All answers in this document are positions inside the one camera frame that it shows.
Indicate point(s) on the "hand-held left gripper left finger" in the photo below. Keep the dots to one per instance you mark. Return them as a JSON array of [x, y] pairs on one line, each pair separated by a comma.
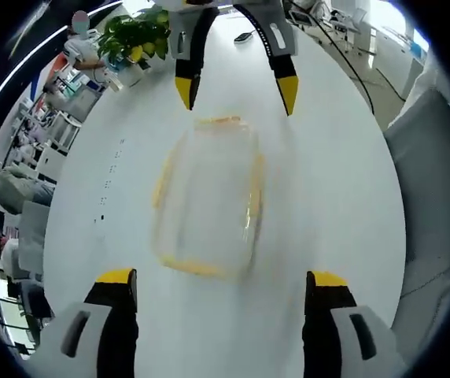
[[116, 315]]

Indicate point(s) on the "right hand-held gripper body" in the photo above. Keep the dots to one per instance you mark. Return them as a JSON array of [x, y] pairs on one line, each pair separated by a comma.
[[178, 4]]

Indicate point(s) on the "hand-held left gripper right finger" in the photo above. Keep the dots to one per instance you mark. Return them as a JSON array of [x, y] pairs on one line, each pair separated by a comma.
[[325, 315]]

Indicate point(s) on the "curved ceiling light strip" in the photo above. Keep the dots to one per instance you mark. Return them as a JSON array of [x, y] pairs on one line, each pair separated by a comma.
[[24, 65]]

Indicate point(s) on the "grey mesh office chair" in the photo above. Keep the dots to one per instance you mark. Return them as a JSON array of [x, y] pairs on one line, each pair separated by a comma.
[[429, 197]]

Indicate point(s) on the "white office chair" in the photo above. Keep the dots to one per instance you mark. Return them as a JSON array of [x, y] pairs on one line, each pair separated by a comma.
[[34, 240]]

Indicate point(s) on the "small black flat device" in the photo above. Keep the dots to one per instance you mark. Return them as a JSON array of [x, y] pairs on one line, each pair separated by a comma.
[[244, 37]]

